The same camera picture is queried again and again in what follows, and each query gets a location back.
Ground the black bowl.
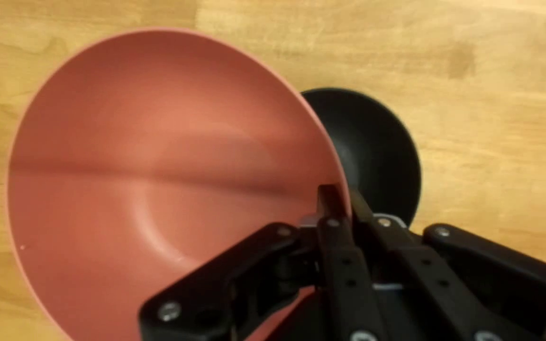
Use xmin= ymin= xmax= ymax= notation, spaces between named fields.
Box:
xmin=299 ymin=84 xmax=424 ymax=228

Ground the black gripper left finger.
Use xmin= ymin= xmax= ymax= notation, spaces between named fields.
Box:
xmin=136 ymin=181 xmax=386 ymax=341

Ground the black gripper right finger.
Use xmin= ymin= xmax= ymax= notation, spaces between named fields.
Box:
xmin=346 ymin=187 xmax=546 ymax=341

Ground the pink bowl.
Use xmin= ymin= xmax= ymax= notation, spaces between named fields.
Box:
xmin=3 ymin=26 xmax=352 ymax=341

